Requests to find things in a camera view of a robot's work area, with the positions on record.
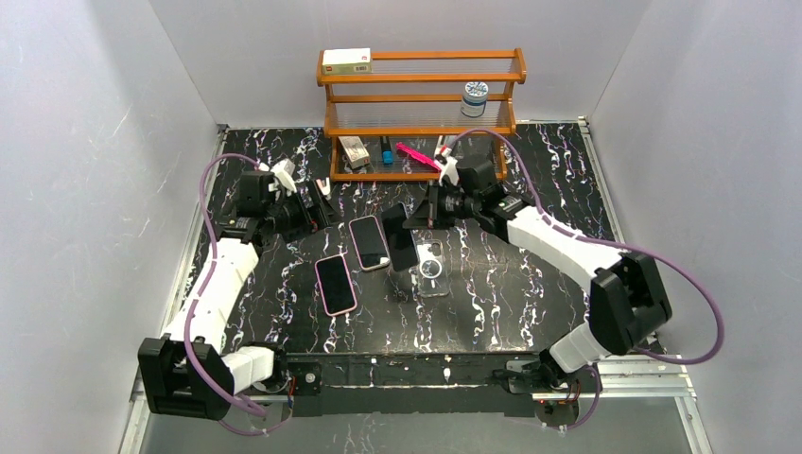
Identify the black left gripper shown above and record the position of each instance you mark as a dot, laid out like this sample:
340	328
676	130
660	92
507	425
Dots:
310	209

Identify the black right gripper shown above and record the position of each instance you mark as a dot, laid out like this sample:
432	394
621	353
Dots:
432	209

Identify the dark teal smartphone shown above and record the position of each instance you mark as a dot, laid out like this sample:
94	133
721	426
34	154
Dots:
401	245

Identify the black smartphone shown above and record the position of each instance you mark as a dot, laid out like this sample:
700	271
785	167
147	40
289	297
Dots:
370	245
336	285

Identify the clear magsafe phone case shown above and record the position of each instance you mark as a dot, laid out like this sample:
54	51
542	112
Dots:
431	273

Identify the pink phone case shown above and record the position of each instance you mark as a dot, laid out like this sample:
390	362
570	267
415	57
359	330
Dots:
317	282

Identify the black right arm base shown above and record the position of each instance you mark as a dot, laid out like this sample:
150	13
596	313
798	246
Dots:
563	401

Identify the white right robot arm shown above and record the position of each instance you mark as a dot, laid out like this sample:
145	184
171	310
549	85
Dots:
627	298

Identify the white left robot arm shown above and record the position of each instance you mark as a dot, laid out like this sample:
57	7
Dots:
184	372

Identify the small pink white clip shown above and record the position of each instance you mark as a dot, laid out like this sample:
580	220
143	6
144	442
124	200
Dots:
324	186

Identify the pink comb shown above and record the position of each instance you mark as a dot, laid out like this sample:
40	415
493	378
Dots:
418	156

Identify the small grey box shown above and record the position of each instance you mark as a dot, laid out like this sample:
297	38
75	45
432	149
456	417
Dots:
356	153

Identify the blue black marker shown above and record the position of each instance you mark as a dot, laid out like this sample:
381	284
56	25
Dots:
386	151

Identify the wooden three-tier shelf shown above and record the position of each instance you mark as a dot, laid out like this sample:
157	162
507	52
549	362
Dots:
416	94

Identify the white blue round jar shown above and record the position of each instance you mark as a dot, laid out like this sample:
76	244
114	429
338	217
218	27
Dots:
474	99

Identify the white cardboard box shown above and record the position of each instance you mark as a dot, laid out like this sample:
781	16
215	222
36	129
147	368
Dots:
346	61

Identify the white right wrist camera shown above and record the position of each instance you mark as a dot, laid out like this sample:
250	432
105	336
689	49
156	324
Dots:
448	166

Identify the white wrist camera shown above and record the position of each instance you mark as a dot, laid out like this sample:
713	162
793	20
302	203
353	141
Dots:
448	166
283	179

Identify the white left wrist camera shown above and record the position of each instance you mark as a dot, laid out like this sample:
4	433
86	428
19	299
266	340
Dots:
283	179

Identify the aluminium frame rail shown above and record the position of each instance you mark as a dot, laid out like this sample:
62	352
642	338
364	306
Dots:
371	331

